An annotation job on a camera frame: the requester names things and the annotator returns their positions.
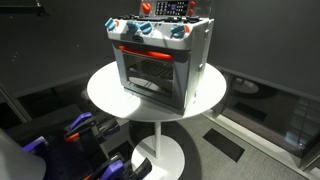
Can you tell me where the grey white toy stove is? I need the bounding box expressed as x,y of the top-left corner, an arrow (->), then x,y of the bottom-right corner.
104,0 -> 215,116

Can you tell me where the blue stove knob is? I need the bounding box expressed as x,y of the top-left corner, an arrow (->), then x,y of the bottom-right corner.
138,21 -> 154,36
104,17 -> 117,32
126,20 -> 140,34
170,23 -> 187,39

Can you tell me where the black keypad display panel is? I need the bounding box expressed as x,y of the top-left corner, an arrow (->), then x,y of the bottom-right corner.
154,0 -> 190,17

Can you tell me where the orange round panel knob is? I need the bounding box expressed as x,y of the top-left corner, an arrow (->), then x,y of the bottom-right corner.
140,2 -> 152,15

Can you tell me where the purple black spring clamp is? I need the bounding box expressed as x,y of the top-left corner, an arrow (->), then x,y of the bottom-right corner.
63,111 -> 121,145
21,135 -> 50,154
83,152 -> 153,180

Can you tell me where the black mounting platform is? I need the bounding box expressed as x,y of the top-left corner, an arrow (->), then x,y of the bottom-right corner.
6,103 -> 116,180

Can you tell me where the orange oven door handle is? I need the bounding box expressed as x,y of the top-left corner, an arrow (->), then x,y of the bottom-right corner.
117,44 -> 175,62

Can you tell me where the white round pedestal table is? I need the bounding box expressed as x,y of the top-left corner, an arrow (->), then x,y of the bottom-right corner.
86,60 -> 228,180

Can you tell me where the black wall shelf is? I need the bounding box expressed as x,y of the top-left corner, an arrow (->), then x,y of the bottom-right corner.
0,0 -> 48,17

